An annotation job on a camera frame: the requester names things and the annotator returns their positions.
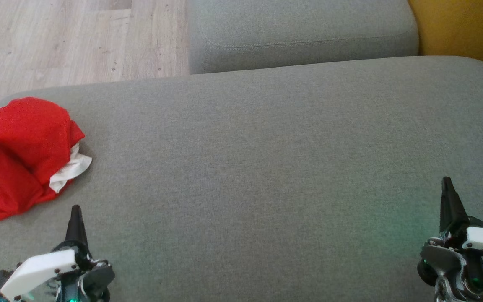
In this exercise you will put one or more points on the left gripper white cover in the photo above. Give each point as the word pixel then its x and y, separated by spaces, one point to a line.
pixel 44 266

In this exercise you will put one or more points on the red basketball jersey white trim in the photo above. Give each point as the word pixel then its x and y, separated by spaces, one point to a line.
pixel 27 121

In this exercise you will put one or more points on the yellow sofa back cushion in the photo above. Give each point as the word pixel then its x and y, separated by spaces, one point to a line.
pixel 463 29

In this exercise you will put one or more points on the grey fabric ottoman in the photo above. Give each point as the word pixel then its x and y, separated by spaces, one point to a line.
pixel 266 167

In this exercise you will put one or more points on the grey sofa seat cushion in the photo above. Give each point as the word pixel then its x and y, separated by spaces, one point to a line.
pixel 300 29

